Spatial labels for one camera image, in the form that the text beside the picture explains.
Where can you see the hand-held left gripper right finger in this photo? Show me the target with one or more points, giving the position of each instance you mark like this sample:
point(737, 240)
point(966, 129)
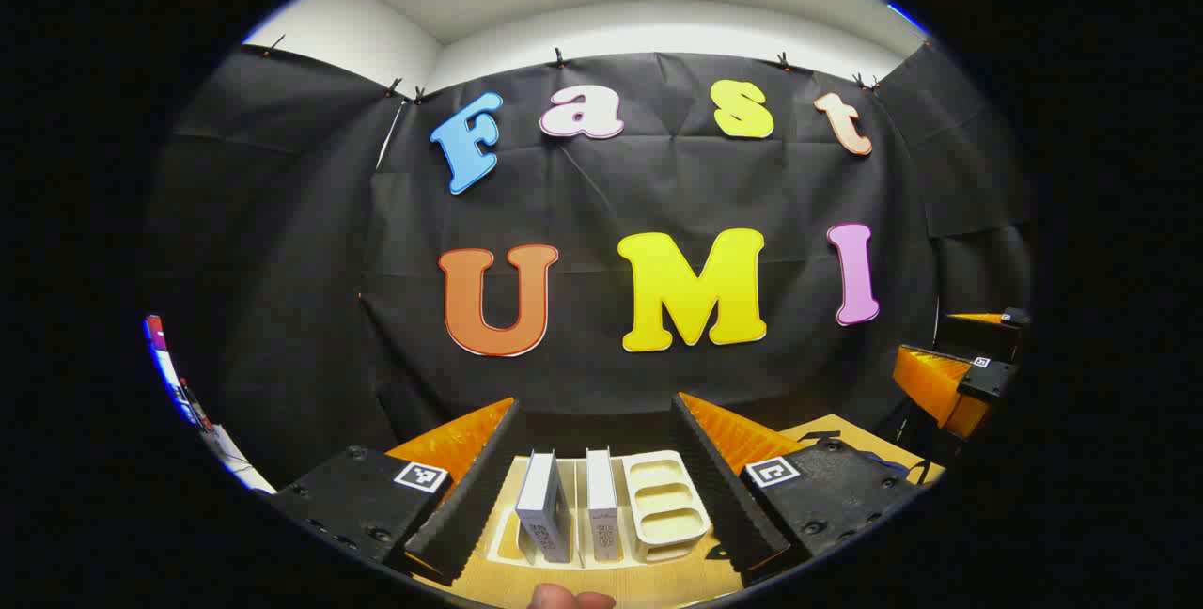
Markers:
point(714, 496)

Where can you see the white book with blue edges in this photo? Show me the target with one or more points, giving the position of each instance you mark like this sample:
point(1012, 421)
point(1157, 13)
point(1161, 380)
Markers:
point(543, 510)

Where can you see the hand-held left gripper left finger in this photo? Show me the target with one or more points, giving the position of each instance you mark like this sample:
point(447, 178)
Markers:
point(479, 496)

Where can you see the white bookshelf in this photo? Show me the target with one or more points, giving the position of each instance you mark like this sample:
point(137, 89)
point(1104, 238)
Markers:
point(663, 506)

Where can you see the white book with black print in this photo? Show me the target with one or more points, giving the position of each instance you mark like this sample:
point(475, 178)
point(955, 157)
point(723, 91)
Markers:
point(602, 506)

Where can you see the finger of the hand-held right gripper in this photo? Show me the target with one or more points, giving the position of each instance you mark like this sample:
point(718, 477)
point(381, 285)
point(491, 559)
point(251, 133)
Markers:
point(987, 338)
point(940, 388)

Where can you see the row of black cloth clips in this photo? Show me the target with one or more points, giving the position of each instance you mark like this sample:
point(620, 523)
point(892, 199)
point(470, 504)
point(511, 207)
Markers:
point(559, 56)

